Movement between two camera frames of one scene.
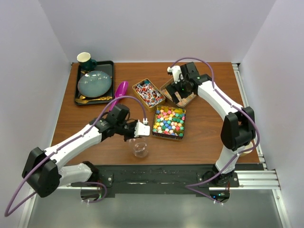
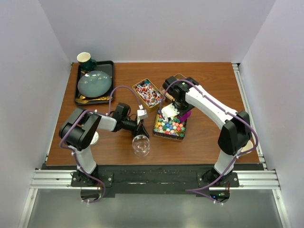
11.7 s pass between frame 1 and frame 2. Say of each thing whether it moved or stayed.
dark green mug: stayed
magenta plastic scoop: moved
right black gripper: moved
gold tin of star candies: stayed
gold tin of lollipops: stayed
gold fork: stayed
